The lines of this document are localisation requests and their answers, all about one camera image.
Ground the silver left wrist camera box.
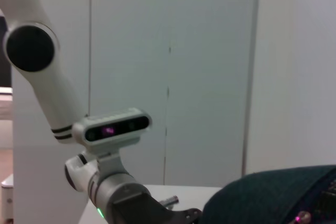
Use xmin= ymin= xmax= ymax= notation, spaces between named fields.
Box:
xmin=71 ymin=108 xmax=153 ymax=154

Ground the white box device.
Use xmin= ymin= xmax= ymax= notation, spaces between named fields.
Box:
xmin=1 ymin=173 xmax=15 ymax=221

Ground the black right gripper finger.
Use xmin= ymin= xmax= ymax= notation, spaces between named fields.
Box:
xmin=291 ymin=210 xmax=314 ymax=224

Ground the white tall cabinet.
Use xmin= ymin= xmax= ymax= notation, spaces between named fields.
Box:
xmin=12 ymin=0 xmax=261 ymax=187

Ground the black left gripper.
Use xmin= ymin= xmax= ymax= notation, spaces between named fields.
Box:
xmin=112 ymin=191 xmax=203 ymax=224

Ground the teal fabric lunch bag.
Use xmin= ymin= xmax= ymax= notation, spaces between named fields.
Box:
xmin=201 ymin=165 xmax=336 ymax=224

